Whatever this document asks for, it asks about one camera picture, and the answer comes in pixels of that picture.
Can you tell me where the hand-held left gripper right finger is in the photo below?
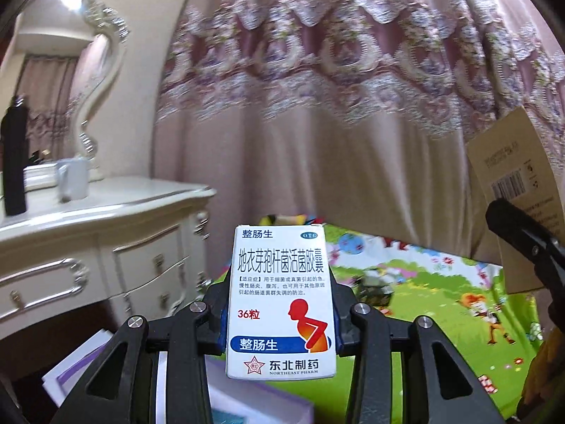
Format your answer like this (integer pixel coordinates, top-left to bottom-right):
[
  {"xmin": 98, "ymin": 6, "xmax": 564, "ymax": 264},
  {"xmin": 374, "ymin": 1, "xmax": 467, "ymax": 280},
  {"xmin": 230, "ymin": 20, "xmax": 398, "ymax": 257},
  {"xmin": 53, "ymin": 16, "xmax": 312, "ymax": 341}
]
[{"xmin": 329, "ymin": 280, "xmax": 506, "ymax": 424}]

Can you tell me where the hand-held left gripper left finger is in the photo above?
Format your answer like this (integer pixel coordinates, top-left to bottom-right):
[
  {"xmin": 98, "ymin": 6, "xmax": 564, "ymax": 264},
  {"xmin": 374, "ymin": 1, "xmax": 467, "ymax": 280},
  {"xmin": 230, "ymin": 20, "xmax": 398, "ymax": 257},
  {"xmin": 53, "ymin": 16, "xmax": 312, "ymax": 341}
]
[{"xmin": 50, "ymin": 280, "xmax": 232, "ymax": 424}]

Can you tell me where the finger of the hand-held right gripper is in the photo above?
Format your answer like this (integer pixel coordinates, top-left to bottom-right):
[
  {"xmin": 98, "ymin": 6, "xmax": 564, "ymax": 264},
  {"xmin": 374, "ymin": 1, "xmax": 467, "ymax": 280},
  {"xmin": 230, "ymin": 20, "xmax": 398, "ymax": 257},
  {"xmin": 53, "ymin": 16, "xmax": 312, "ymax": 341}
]
[{"xmin": 486, "ymin": 199, "xmax": 565, "ymax": 275}]

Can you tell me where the large beige box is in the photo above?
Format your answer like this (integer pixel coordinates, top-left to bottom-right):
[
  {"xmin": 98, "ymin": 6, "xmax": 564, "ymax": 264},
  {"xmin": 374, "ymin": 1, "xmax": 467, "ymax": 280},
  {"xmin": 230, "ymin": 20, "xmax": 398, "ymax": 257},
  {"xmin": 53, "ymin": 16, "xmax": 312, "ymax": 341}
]
[{"xmin": 465, "ymin": 106, "xmax": 565, "ymax": 294}]

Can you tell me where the white medicine box red figure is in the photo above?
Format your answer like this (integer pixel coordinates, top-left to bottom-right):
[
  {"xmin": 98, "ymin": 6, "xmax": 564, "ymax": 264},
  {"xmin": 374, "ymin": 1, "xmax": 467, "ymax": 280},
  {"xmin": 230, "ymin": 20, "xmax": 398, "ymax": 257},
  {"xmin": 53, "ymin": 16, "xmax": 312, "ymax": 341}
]
[{"xmin": 226, "ymin": 224, "xmax": 337, "ymax": 381}]

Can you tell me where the purple storage box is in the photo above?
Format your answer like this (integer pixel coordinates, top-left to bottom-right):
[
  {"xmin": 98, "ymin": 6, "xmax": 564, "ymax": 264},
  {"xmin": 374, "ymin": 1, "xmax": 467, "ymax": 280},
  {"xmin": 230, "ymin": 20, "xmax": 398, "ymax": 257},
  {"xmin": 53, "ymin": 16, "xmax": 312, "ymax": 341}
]
[{"xmin": 42, "ymin": 329, "xmax": 314, "ymax": 424}]

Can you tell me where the teal box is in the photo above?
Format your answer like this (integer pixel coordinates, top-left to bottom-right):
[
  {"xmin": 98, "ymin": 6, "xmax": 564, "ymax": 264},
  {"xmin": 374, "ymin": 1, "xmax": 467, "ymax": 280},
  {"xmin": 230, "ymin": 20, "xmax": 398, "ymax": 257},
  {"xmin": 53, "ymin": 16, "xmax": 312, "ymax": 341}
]
[{"xmin": 212, "ymin": 411, "xmax": 261, "ymax": 424}]

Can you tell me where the printed cartoon blanket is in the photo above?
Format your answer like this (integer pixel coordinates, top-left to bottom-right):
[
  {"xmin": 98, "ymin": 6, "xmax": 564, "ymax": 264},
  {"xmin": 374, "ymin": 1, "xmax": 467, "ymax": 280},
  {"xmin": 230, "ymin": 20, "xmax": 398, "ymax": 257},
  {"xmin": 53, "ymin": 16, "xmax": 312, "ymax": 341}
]
[{"xmin": 212, "ymin": 214, "xmax": 548, "ymax": 424}]

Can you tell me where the white ornate dresser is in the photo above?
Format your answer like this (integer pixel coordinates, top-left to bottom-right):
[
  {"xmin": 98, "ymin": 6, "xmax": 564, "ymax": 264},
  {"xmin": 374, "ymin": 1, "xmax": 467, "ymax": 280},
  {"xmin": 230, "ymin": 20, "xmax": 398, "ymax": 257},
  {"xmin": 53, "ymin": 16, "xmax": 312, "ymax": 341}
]
[{"xmin": 0, "ymin": 177, "xmax": 217, "ymax": 341}]

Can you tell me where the pink curtain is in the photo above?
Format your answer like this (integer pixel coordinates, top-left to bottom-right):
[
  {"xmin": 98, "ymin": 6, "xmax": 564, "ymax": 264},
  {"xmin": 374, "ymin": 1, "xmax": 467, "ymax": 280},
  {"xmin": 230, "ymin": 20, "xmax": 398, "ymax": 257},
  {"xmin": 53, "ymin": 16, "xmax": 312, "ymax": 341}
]
[{"xmin": 152, "ymin": 0, "xmax": 565, "ymax": 270}]

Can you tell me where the white mug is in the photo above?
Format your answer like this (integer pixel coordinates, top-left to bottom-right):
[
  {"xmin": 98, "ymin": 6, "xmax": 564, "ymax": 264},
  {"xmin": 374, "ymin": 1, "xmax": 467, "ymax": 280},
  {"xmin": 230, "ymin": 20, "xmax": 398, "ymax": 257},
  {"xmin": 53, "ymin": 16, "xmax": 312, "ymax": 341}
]
[{"xmin": 55, "ymin": 157, "xmax": 91, "ymax": 201}]

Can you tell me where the tall black bottle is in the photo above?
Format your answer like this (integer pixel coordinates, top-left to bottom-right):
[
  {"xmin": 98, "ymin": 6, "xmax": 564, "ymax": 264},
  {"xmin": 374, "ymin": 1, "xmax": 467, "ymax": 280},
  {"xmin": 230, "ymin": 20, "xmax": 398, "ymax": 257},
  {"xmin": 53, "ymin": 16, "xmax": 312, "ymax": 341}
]
[{"xmin": 2, "ymin": 95, "xmax": 29, "ymax": 217}]

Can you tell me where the ornate framed mirror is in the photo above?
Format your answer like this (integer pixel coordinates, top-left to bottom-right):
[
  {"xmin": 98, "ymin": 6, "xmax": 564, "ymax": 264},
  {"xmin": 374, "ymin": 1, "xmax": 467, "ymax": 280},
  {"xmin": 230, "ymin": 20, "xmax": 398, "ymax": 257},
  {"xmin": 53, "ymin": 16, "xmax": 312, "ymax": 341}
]
[{"xmin": 0, "ymin": 0, "xmax": 131, "ymax": 195}]

